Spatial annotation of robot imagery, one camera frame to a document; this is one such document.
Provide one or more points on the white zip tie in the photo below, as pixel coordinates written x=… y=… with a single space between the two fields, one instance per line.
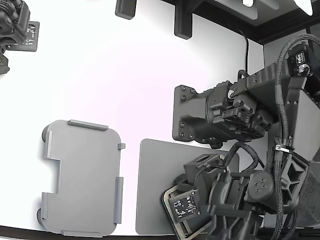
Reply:
x=282 y=148

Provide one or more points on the grey flat plate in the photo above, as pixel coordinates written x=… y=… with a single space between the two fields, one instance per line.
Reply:
x=155 y=187

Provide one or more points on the black printed bracket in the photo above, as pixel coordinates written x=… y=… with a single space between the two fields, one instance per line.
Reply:
x=183 y=22
x=125 y=10

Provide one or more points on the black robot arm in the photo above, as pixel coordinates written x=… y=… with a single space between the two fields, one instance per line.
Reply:
x=262 y=85

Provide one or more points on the black table border rail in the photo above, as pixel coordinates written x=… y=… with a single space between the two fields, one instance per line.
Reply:
x=237 y=27

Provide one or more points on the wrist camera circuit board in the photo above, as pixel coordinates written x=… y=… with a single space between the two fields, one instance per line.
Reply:
x=185 y=207

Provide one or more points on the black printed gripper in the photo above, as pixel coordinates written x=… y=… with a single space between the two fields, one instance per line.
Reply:
x=225 y=200

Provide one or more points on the grey holder with black legs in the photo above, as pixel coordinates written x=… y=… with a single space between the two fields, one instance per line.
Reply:
x=85 y=175

